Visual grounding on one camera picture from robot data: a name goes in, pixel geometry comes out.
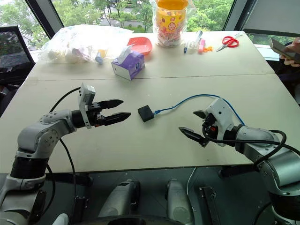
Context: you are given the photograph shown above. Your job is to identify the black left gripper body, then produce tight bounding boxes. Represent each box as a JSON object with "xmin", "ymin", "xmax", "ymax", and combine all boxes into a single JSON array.
[{"xmin": 86, "ymin": 102, "xmax": 106, "ymax": 128}]

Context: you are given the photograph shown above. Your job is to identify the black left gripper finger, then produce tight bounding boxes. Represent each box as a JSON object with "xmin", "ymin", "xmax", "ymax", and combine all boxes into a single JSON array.
[
  {"xmin": 99, "ymin": 99, "xmax": 124, "ymax": 110},
  {"xmin": 104, "ymin": 112, "xmax": 132, "ymax": 127}
]

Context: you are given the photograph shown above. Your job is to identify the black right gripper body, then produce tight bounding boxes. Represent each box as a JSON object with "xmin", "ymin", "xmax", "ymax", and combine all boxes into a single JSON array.
[{"xmin": 202, "ymin": 113, "xmax": 219, "ymax": 142}]

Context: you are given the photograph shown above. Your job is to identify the dark smartphone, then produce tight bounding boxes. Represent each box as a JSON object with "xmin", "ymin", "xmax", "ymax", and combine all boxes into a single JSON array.
[{"xmin": 269, "ymin": 37, "xmax": 300, "ymax": 65}]

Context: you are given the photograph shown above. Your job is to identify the small black box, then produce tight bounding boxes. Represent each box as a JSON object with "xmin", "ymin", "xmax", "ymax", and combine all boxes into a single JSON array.
[{"xmin": 137, "ymin": 105, "xmax": 155, "ymax": 122}]

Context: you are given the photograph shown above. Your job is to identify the bystander bare hand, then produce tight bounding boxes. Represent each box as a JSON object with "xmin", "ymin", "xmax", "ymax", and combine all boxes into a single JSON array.
[{"xmin": 279, "ymin": 37, "xmax": 300, "ymax": 68}]

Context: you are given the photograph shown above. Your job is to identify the purple tissue box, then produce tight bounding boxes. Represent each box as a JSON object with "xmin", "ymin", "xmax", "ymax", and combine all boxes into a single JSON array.
[{"xmin": 111, "ymin": 45, "xmax": 146, "ymax": 81}]

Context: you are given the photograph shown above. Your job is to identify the blue and yellow small bottle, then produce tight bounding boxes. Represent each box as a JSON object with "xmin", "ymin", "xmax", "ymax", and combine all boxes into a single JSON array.
[{"xmin": 95, "ymin": 49, "xmax": 106, "ymax": 65}]

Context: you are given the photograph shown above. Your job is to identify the red plastic dish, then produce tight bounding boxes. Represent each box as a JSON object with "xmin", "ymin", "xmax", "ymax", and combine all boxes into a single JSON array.
[{"xmin": 127, "ymin": 37, "xmax": 153, "ymax": 56}]

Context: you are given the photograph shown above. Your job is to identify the grey robot leg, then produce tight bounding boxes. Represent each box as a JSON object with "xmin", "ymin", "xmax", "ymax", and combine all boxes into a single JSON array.
[
  {"xmin": 165, "ymin": 178, "xmax": 195, "ymax": 225},
  {"xmin": 97, "ymin": 179, "xmax": 142, "ymax": 219}
]

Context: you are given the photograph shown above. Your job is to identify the clear plastic bag with items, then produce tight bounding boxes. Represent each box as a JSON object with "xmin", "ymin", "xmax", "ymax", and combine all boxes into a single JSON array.
[{"xmin": 38, "ymin": 24, "xmax": 135, "ymax": 64}]

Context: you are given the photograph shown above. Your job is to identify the candy jar with orange lid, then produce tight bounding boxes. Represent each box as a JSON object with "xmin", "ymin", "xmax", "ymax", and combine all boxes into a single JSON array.
[{"xmin": 149, "ymin": 0, "xmax": 195, "ymax": 48}]

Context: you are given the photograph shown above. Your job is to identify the black mesh office chair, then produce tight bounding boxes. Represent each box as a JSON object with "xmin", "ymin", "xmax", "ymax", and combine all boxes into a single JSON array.
[{"xmin": 0, "ymin": 25, "xmax": 36, "ymax": 85}]

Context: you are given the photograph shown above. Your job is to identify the grey roller blind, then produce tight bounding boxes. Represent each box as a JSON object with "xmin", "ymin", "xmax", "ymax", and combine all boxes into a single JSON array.
[{"xmin": 242, "ymin": 0, "xmax": 300, "ymax": 36}]

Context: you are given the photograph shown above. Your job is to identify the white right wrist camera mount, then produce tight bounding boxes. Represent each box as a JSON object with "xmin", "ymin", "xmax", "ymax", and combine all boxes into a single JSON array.
[{"xmin": 205, "ymin": 97, "xmax": 235, "ymax": 147}]

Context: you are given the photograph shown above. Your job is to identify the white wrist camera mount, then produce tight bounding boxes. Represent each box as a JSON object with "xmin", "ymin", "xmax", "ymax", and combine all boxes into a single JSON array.
[
  {"xmin": 205, "ymin": 97, "xmax": 235, "ymax": 147},
  {"xmin": 78, "ymin": 82, "xmax": 96, "ymax": 129}
]

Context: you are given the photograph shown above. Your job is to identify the blue cable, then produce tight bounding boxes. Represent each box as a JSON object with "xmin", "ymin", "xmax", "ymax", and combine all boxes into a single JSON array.
[{"xmin": 153, "ymin": 94, "xmax": 246, "ymax": 127}]

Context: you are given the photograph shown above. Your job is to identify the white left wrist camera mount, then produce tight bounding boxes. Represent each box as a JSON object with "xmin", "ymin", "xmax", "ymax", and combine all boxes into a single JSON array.
[{"xmin": 78, "ymin": 82, "xmax": 96, "ymax": 129}]

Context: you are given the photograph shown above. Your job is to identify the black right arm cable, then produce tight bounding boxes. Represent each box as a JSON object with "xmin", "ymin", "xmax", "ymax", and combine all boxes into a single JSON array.
[{"xmin": 202, "ymin": 120, "xmax": 300, "ymax": 170}]

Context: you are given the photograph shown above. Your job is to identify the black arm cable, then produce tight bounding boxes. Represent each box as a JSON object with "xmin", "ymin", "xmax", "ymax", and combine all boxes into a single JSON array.
[
  {"xmin": 202, "ymin": 120, "xmax": 300, "ymax": 170},
  {"xmin": 45, "ymin": 87, "xmax": 82, "ymax": 213}
]

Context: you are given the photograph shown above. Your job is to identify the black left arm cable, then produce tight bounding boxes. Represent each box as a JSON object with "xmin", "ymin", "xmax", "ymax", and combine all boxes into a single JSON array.
[{"xmin": 45, "ymin": 87, "xmax": 82, "ymax": 213}]

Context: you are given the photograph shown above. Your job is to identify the white cable under table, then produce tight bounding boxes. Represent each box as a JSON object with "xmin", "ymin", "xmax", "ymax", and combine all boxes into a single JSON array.
[{"xmin": 187, "ymin": 167, "xmax": 198, "ymax": 213}]

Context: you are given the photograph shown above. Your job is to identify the black metal table bracket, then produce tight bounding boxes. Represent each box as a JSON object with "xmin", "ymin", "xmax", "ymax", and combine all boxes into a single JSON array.
[{"xmin": 199, "ymin": 186, "xmax": 221, "ymax": 225}]

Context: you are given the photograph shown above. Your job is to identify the red handled scissors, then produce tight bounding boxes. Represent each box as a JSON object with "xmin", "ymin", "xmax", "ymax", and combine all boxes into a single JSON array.
[{"xmin": 216, "ymin": 35, "xmax": 240, "ymax": 53}]

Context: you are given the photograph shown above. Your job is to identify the dark window frame post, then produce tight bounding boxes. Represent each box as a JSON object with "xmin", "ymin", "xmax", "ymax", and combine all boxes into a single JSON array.
[
  {"xmin": 24, "ymin": 0, "xmax": 65, "ymax": 39},
  {"xmin": 223, "ymin": 0, "xmax": 245, "ymax": 31}
]

